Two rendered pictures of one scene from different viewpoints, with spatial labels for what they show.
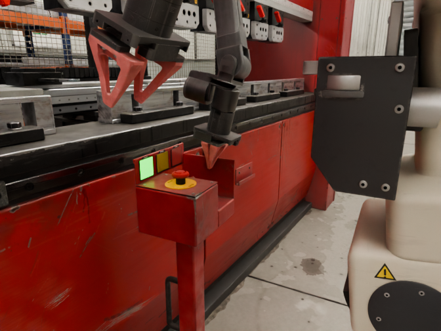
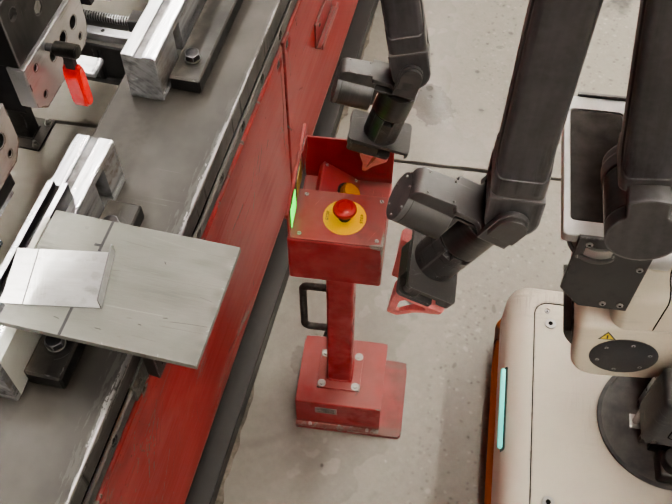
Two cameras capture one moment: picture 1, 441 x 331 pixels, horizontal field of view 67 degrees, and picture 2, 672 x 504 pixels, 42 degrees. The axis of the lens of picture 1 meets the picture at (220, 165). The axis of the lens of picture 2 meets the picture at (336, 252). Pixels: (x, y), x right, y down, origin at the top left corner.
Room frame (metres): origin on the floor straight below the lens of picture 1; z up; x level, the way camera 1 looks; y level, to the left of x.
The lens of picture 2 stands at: (-0.10, 0.39, 1.95)
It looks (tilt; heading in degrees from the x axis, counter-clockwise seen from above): 56 degrees down; 341
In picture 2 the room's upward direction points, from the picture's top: straight up
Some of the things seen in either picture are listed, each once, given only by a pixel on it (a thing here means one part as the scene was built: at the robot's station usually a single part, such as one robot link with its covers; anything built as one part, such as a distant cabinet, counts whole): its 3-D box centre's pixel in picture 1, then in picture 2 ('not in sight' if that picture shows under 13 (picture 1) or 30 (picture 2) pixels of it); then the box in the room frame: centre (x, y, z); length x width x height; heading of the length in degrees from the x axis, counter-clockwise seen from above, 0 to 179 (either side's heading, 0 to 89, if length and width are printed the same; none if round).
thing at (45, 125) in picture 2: not in sight; (27, 130); (1.86, 0.68, 0.01); 0.12 x 0.12 x 0.03; 57
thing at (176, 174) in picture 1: (180, 178); (344, 213); (0.71, 0.09, 0.79); 0.04 x 0.04 x 0.04
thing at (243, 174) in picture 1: (245, 173); (326, 16); (1.41, -0.11, 0.59); 0.15 x 0.02 x 0.07; 147
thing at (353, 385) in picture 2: not in sight; (340, 369); (0.76, 0.08, 0.13); 0.10 x 0.10 x 0.01; 63
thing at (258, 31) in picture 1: (254, 22); not in sight; (1.79, -0.17, 1.26); 0.15 x 0.09 x 0.17; 147
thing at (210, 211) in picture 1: (188, 189); (342, 205); (0.76, 0.08, 0.75); 0.20 x 0.16 x 0.18; 153
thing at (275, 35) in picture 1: (271, 26); not in sight; (1.96, -0.28, 1.26); 0.15 x 0.09 x 0.17; 147
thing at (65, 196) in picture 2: not in sight; (30, 245); (0.67, 0.56, 0.99); 0.20 x 0.03 x 0.03; 147
